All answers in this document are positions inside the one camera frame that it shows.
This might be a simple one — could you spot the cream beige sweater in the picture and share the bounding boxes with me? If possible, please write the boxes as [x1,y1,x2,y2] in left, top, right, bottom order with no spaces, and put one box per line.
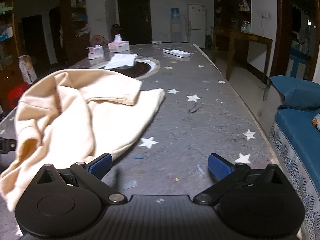
[1,69,165,211]

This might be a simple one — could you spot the white refrigerator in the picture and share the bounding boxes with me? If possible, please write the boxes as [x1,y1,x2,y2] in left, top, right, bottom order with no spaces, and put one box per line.
[188,3,206,48]

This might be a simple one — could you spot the dark wooden side table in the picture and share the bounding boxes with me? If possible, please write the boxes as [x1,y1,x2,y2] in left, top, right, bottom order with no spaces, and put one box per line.
[213,27,273,83]

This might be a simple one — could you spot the water dispenser with blue bottle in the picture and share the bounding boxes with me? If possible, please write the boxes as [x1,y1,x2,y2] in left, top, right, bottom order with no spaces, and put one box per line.
[170,8,182,43]

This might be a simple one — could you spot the white remote control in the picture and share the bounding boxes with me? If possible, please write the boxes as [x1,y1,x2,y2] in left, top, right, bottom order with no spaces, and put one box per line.
[163,49,190,58]

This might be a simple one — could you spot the white paper bag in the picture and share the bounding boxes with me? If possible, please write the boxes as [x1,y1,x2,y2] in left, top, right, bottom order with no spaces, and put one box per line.
[18,55,37,85]

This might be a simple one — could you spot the small pink white box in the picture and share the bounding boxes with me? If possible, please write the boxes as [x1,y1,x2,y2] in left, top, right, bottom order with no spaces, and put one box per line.
[87,45,104,60]

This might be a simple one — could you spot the round black induction cooktop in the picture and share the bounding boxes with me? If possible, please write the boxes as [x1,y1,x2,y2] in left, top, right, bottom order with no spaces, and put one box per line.
[107,57,161,80]

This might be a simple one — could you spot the dark wooden shelf cabinet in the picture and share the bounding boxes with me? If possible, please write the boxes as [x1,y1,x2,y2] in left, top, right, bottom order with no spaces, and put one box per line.
[214,0,251,30]

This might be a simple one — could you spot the dark wooden door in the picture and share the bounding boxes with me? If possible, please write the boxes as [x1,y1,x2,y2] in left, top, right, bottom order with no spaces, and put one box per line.
[117,0,152,45]

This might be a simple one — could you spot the red plastic stool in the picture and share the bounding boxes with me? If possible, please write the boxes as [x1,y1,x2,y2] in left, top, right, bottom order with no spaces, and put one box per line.
[8,82,30,109]

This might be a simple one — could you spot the blue sofa cushion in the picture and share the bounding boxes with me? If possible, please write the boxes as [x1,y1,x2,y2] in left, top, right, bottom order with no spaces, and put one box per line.
[263,75,319,111]

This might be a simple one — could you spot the pink tissue box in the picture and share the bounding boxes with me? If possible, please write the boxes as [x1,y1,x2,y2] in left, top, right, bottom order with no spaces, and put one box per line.
[108,34,130,53]

